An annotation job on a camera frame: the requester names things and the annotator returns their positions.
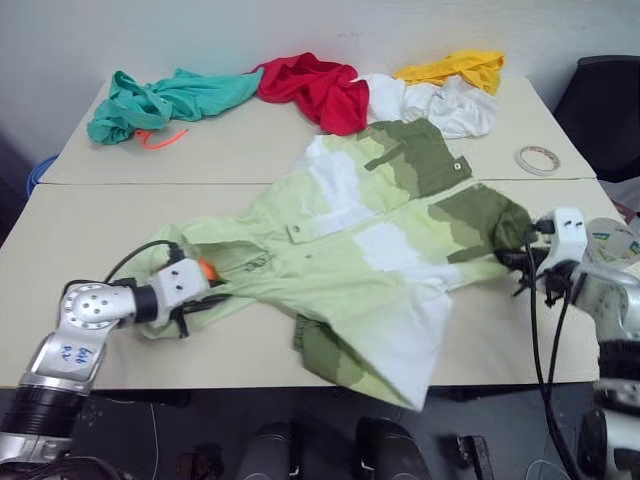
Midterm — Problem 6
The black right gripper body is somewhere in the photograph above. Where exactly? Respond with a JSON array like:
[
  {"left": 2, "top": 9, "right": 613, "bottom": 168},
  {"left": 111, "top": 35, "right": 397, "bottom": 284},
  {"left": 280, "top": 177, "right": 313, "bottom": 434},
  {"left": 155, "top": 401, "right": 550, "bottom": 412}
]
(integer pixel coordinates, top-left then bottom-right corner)
[{"left": 517, "top": 244, "right": 552, "bottom": 300}]

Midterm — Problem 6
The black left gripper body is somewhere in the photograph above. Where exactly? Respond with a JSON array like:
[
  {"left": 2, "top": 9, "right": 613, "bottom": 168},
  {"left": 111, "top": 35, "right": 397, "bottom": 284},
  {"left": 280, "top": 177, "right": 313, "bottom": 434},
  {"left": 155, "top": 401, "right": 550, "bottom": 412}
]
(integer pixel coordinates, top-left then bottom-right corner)
[{"left": 172, "top": 292, "right": 214, "bottom": 340}]

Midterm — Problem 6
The green and white jacket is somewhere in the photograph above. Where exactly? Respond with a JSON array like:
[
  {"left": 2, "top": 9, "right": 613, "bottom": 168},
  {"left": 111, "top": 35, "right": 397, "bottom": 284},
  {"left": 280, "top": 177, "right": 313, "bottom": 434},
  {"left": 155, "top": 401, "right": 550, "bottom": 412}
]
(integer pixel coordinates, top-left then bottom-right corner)
[{"left": 136, "top": 118, "right": 534, "bottom": 413}]

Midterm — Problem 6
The white printed round disc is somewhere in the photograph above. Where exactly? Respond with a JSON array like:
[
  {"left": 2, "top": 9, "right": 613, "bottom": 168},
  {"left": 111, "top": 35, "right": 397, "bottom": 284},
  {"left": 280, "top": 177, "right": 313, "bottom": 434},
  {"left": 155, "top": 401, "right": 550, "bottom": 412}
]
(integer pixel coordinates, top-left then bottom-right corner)
[{"left": 585, "top": 216, "right": 640, "bottom": 263}]

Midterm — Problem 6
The roll of clear tape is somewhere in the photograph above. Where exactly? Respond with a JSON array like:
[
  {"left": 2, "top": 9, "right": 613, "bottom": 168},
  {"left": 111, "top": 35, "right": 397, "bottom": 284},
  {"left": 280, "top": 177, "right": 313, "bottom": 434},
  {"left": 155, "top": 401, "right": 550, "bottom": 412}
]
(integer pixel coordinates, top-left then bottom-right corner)
[{"left": 515, "top": 145, "right": 560, "bottom": 178}]

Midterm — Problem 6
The black chair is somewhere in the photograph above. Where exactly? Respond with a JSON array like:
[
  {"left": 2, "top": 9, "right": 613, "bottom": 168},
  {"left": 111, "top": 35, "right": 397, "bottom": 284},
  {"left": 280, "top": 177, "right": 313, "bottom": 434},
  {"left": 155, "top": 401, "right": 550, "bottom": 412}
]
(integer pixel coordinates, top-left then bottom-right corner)
[{"left": 551, "top": 54, "right": 640, "bottom": 184}]

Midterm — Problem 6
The white crumpled garment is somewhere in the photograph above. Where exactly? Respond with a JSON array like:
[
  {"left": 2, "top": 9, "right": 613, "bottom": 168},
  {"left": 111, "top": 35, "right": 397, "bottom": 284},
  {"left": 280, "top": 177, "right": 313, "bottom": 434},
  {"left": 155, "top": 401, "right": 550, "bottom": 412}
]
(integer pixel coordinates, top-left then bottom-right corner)
[{"left": 356, "top": 73, "right": 502, "bottom": 141}]

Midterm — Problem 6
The teal crumpled garment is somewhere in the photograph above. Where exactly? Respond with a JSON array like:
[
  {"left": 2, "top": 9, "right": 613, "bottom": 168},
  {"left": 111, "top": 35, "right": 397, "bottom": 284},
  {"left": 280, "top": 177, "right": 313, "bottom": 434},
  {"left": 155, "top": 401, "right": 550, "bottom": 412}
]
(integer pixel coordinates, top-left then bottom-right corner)
[{"left": 86, "top": 69, "right": 265, "bottom": 148}]

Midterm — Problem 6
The yellow crumpled garment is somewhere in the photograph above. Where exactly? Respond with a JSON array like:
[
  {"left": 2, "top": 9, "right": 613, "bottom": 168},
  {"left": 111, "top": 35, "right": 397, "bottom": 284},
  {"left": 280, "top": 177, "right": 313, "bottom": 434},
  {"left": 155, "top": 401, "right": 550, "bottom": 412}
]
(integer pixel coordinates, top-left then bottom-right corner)
[{"left": 392, "top": 49, "right": 506, "bottom": 97}]

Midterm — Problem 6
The red crumpled garment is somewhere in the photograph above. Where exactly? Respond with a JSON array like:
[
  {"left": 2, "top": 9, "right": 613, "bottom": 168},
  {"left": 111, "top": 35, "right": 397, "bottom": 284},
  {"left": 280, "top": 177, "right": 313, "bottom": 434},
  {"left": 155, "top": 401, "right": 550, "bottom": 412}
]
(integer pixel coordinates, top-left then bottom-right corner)
[{"left": 243, "top": 50, "right": 372, "bottom": 137}]

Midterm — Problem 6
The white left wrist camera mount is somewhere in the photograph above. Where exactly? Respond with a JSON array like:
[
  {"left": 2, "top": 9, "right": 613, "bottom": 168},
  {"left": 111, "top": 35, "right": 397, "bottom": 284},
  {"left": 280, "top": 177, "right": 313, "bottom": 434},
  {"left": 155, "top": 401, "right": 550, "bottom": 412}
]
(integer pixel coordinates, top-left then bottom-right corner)
[{"left": 146, "top": 258, "right": 212, "bottom": 330}]

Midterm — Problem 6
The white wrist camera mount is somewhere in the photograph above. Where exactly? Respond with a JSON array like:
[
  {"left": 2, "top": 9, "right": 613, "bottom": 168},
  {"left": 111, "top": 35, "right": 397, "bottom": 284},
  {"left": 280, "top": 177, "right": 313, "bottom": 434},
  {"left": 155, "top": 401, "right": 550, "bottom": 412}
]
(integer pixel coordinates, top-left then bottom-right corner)
[
  {"left": 146, "top": 258, "right": 212, "bottom": 330},
  {"left": 535, "top": 206, "right": 589, "bottom": 275}
]

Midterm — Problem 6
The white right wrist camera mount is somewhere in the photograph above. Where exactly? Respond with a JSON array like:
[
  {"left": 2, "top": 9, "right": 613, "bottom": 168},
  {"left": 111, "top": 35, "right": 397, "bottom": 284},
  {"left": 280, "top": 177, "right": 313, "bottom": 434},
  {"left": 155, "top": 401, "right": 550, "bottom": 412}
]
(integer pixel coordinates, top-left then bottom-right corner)
[{"left": 535, "top": 206, "right": 589, "bottom": 275}]

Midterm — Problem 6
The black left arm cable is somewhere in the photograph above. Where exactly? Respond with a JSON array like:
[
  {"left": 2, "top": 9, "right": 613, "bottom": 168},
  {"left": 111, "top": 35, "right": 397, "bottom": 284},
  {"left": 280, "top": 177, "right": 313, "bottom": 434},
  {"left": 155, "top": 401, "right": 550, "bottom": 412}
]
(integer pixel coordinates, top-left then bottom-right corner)
[{"left": 103, "top": 239, "right": 187, "bottom": 284}]

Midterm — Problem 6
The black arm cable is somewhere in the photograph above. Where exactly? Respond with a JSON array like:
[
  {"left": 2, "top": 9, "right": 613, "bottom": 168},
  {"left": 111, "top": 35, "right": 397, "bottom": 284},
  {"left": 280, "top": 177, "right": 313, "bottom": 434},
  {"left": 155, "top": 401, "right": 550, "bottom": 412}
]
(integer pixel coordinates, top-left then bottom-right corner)
[
  {"left": 522, "top": 219, "right": 586, "bottom": 480},
  {"left": 103, "top": 239, "right": 187, "bottom": 284}
]

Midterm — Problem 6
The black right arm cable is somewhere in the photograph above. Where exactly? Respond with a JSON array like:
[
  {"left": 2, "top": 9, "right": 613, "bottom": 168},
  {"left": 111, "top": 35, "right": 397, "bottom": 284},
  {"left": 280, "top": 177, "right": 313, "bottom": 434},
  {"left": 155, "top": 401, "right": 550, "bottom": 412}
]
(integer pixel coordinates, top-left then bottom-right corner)
[{"left": 522, "top": 219, "right": 586, "bottom": 480}]

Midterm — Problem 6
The orange plastic cord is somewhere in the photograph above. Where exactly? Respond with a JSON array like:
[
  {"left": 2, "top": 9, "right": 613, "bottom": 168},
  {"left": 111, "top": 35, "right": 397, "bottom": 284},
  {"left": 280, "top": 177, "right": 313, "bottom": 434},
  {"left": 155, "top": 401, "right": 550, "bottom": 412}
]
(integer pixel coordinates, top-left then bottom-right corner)
[{"left": 134, "top": 127, "right": 192, "bottom": 152}]

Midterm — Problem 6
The black flat bracket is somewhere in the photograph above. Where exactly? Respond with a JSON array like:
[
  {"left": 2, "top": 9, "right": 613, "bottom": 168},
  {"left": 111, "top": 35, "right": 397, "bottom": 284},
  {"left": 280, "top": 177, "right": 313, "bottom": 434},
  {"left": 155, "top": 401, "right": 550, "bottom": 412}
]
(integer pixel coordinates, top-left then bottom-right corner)
[{"left": 455, "top": 433, "right": 490, "bottom": 480}]

